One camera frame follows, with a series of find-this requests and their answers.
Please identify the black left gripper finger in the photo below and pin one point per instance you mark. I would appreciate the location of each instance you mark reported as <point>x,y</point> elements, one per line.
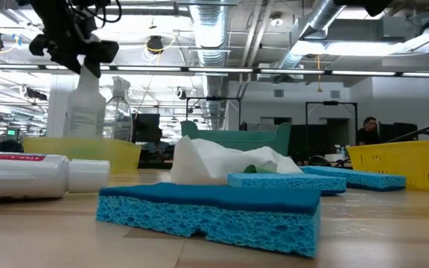
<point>93,67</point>
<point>67,59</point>

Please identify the white spray bottle blue trigger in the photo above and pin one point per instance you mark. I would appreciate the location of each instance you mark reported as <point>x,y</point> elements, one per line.
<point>84,111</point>

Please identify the clear spray bottle white trigger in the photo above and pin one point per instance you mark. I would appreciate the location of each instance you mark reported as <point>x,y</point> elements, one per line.
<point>119,119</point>

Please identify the small white labelled bottle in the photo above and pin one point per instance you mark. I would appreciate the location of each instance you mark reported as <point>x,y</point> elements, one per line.
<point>32,178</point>

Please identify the sponges and cloths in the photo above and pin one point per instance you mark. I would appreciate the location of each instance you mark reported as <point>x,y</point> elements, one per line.
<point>207,164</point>

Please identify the green cloth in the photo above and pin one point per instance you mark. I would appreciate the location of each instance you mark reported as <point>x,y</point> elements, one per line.
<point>255,169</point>

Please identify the blue sponge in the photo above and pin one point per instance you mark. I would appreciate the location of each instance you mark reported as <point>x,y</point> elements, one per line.
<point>207,223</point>
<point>285,182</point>
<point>367,180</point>

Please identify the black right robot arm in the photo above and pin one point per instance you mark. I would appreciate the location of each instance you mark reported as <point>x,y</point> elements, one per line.
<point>367,5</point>

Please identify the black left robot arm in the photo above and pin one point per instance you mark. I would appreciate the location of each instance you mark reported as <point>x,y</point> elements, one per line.
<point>69,15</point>

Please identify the black monitor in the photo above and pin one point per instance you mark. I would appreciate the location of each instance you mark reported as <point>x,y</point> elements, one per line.
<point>397,132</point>
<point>145,128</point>

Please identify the yellow translucent plastic tray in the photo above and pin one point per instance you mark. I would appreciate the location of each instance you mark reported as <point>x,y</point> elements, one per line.
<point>88,156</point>

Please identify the green exit sign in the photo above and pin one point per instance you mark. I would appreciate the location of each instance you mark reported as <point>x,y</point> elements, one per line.
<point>11,132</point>

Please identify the black light bar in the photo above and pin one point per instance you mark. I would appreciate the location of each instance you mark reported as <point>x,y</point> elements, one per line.
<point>218,69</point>

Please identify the teal plastic bin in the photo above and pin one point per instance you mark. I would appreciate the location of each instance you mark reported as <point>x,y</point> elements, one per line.
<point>244,143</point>

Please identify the person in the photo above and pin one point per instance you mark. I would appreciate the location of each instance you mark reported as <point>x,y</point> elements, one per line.
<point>367,134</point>

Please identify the yellow slotted plastic basket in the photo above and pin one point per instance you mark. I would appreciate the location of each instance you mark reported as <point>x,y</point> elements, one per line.
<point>404,164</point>

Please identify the black background rig frame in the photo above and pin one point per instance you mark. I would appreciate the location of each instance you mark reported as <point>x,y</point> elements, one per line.
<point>214,98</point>
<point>330,102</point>

